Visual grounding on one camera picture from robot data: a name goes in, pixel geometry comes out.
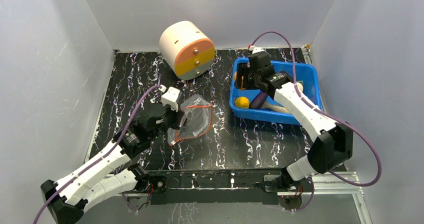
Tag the blue plastic bin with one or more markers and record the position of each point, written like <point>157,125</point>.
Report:
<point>305,74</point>

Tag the orange toy lemon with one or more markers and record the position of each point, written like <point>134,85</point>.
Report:
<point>239,81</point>

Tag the clear orange-zip bag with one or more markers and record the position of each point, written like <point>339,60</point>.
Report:
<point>199,120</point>

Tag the purple toy eggplant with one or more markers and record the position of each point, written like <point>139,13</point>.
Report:
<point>258,101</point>

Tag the cylindrical wooden drawer box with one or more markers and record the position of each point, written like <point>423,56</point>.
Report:
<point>186,50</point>

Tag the yellow toy pear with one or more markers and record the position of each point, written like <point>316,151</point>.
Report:
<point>242,102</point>

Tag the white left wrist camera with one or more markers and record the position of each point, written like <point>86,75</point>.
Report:
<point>172,97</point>

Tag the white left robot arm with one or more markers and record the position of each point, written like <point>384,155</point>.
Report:
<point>99,179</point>

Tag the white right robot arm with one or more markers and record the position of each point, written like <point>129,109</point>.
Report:
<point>332,141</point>

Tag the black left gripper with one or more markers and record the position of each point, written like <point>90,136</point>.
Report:
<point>177,116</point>

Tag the white toy onion half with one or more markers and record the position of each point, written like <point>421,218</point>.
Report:
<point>299,87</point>

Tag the grey toy fish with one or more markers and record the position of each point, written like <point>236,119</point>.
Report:
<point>275,108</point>

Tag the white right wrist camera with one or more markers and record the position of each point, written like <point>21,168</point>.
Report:
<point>252,49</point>

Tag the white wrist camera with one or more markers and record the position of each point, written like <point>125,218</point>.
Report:
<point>252,49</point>
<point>172,97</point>

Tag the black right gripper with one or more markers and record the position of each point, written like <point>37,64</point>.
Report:
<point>251,73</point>

